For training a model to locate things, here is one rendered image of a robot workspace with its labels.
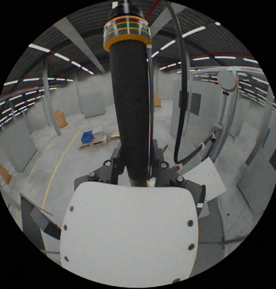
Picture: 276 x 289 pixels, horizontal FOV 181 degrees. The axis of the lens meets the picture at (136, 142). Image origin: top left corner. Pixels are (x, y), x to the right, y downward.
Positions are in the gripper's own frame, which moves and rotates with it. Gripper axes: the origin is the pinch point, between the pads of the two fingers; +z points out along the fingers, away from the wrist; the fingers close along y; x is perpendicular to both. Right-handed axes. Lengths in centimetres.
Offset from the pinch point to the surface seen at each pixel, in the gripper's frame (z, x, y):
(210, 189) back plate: 6, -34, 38
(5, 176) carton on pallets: -180, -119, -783
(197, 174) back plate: 20, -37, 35
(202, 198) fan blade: -0.8, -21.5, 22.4
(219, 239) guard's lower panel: -39, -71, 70
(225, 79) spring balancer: 40, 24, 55
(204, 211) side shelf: -2, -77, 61
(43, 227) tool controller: -36, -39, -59
